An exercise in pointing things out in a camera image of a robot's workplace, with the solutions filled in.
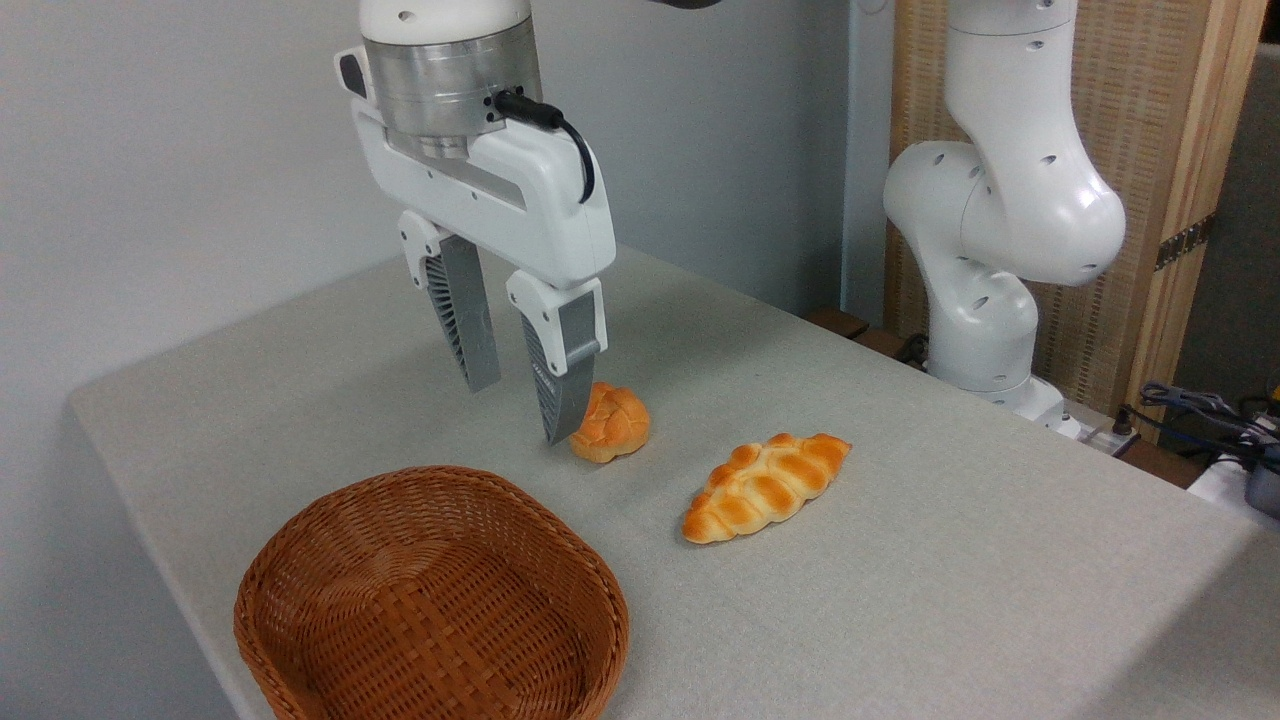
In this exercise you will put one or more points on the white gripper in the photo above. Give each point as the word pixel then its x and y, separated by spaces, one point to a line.
pixel 540 205

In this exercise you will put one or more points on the round knotted bread roll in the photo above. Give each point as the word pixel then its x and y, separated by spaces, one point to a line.
pixel 615 420

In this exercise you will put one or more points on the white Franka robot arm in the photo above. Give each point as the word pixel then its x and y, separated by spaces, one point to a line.
pixel 1010 200

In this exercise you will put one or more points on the brown woven wicker basket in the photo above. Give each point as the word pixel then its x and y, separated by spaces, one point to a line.
pixel 450 600

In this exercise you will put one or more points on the long braided bread loaf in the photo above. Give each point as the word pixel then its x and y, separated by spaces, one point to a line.
pixel 765 485

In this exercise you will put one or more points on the white power strip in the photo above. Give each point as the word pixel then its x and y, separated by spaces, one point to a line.
pixel 1090 430

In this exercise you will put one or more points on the metal screen hinge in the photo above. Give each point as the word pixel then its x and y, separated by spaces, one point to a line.
pixel 1185 241

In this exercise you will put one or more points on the white device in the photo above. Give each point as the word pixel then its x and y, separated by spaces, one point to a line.
pixel 1220 480

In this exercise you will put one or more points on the blue-grey box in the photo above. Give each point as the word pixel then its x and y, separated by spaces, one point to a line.
pixel 1265 490

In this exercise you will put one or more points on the woven bamboo screen wooden frame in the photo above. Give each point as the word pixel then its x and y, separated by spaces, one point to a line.
pixel 1135 100

